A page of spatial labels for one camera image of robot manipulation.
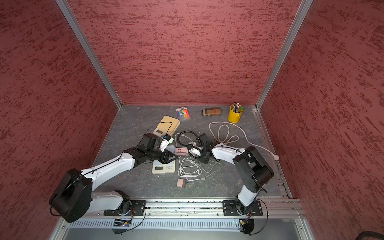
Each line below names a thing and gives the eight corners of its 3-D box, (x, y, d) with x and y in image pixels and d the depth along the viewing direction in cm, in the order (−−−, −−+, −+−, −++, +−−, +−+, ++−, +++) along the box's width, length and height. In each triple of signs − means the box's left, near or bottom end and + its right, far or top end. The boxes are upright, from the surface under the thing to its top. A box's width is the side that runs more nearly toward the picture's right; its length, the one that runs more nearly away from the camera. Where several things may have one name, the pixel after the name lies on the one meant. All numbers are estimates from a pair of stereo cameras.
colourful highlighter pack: (179, 121, 113) (179, 119, 112) (176, 110, 121) (175, 108, 120) (190, 119, 115) (190, 117, 114) (186, 107, 123) (186, 105, 121)
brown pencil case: (202, 117, 117) (202, 113, 114) (201, 111, 120) (201, 108, 117) (221, 115, 117) (221, 112, 114) (220, 110, 121) (220, 107, 118)
